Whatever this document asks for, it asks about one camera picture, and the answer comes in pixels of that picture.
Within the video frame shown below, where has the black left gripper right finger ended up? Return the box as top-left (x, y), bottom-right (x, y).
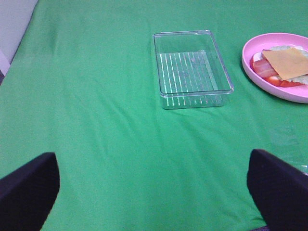
top-left (246, 149), bottom-right (308, 231)

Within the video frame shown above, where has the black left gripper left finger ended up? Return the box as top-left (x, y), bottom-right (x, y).
top-left (0, 153), bottom-right (60, 231)

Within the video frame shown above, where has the green tablecloth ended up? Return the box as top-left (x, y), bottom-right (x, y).
top-left (0, 0), bottom-right (308, 231)

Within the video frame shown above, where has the pink plate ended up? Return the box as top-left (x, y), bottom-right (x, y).
top-left (242, 32), bottom-right (308, 103)

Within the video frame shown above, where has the bacon strip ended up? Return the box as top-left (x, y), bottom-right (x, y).
top-left (252, 59), bottom-right (278, 78)

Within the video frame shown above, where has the yellow cheese slice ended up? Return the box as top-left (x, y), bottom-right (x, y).
top-left (262, 46), bottom-right (308, 80)

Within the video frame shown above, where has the clear left plastic container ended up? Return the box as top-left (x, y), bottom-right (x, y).
top-left (153, 30), bottom-right (234, 110)

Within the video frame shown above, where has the bread slice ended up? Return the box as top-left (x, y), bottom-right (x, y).
top-left (250, 52), bottom-right (304, 88)

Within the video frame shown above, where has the green lettuce leaf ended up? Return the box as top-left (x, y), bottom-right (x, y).
top-left (269, 45), bottom-right (308, 87)

